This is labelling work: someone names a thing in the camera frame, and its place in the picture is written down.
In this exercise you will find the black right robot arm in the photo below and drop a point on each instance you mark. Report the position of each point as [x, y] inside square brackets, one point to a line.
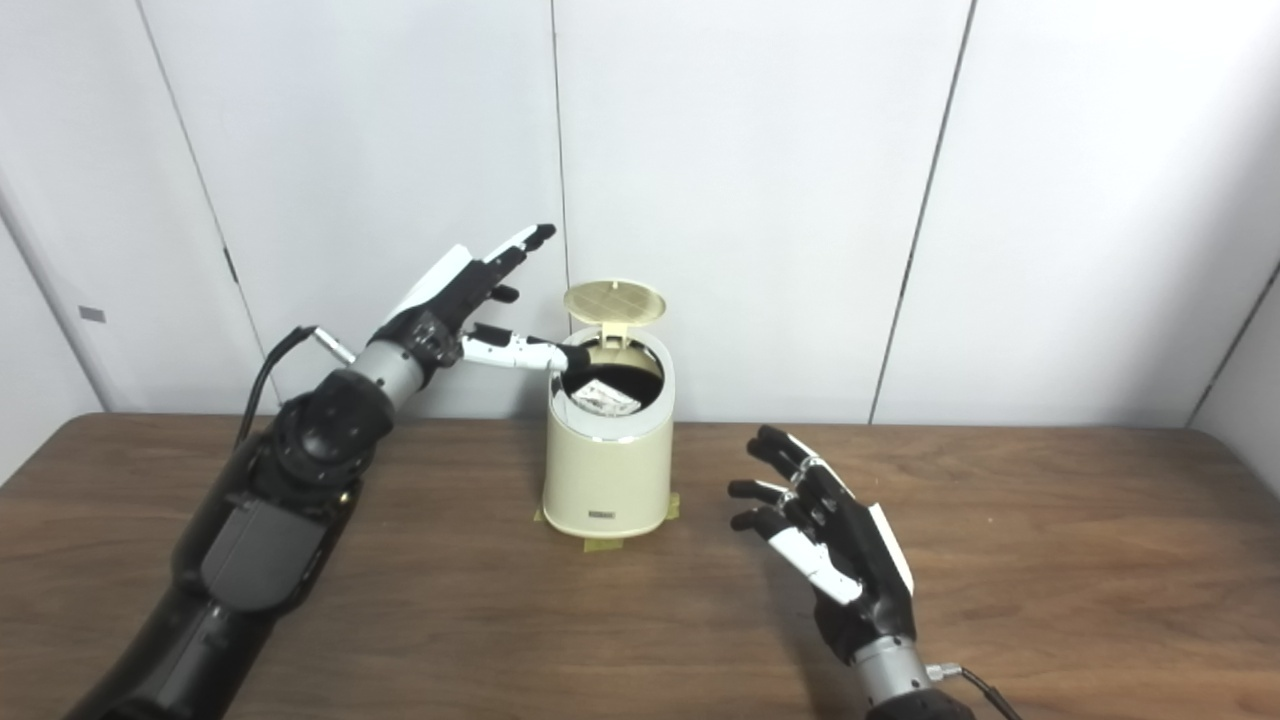
[905, 690]

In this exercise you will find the black wall panel hinge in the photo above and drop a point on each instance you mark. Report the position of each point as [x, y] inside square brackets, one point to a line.
[230, 266]

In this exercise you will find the cream-colored bin body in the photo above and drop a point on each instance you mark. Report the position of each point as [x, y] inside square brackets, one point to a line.
[605, 470]

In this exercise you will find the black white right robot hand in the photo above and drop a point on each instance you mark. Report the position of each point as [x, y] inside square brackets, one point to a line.
[850, 560]

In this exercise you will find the grey wall label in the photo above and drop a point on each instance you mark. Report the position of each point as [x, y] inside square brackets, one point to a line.
[92, 314]

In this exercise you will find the cream round bin lid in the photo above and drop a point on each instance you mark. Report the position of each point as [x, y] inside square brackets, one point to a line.
[615, 300]

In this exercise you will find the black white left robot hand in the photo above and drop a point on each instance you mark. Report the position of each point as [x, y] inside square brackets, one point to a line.
[440, 310]

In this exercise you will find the white green milk carton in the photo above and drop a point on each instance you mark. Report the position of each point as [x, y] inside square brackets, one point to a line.
[605, 398]

